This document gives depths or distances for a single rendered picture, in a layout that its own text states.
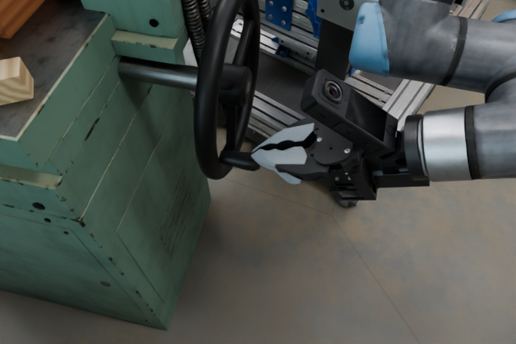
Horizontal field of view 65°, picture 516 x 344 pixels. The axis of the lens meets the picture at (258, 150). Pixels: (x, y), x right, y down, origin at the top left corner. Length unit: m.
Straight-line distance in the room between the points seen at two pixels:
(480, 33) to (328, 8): 0.51
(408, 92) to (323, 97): 1.11
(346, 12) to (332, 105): 0.53
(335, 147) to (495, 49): 0.19
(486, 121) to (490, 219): 1.18
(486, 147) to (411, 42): 0.13
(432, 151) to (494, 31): 0.14
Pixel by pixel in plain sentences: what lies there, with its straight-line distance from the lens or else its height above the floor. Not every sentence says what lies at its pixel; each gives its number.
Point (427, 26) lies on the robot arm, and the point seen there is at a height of 0.98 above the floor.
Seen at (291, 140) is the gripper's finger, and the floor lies 0.85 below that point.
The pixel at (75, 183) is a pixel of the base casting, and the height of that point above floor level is 0.77.
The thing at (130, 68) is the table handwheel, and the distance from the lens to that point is 0.65.
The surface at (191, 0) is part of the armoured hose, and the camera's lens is 0.60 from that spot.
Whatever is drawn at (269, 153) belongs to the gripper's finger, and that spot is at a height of 0.83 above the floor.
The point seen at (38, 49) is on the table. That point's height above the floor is 0.90.
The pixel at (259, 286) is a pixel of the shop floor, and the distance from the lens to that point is 1.30.
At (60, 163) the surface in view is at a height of 0.82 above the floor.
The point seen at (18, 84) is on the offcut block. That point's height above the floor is 0.92.
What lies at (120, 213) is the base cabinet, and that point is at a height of 0.60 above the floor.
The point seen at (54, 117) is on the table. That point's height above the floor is 0.87.
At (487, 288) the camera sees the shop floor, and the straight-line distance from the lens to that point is 1.48.
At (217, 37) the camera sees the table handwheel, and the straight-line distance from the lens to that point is 0.49.
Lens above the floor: 1.24
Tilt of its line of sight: 54 degrees down
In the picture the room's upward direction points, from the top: straight up
